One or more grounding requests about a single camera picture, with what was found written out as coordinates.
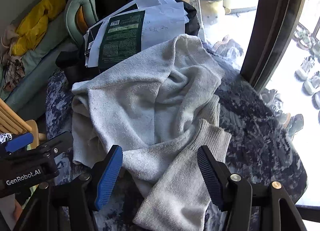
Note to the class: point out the black rounded object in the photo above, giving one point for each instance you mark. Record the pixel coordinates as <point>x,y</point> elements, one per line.
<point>70,62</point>

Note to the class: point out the dark window frame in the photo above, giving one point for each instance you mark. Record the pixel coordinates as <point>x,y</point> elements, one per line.
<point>275,21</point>

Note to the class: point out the metal pole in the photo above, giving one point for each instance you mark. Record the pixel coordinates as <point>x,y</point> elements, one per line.
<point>197,1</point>

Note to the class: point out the wooden chair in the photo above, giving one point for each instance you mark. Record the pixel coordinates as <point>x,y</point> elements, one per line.
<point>15,121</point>

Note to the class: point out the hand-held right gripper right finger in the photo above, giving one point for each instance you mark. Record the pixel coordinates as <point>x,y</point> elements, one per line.
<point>211,177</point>

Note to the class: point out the pale green mattress pad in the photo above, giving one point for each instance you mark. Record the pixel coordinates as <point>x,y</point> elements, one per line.
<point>42,53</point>

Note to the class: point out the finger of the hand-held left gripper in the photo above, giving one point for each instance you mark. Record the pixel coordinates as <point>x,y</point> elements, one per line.
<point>58,143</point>
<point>18,142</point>

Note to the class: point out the floral patterned cloth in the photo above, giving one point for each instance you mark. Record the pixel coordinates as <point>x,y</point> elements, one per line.
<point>13,71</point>

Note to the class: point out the group of shoes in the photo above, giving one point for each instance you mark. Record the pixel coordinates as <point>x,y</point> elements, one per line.
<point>305,66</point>

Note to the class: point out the pale yellow stool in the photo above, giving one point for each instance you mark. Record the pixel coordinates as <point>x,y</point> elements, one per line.
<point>212,7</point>

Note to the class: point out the stack of white papers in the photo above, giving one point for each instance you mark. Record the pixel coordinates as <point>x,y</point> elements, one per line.
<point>162,21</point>

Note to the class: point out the teal slipper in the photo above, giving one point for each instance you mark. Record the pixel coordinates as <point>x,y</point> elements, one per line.
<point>72,13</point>

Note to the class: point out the yellow cloth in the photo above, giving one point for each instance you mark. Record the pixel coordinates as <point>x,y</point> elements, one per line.
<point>37,21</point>

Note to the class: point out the white fleece sweater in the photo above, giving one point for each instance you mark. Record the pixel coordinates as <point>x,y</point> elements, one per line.
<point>130,101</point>

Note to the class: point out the black white patterned cloth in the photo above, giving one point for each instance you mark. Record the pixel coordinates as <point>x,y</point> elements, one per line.
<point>5,137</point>

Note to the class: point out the blue white mottled blanket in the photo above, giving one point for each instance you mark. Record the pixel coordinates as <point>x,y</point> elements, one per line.
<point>250,126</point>

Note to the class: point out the dark green printed packet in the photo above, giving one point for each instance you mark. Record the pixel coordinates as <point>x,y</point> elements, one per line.
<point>120,38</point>

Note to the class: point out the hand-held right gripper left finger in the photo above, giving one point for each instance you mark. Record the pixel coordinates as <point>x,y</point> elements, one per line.
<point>108,178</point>

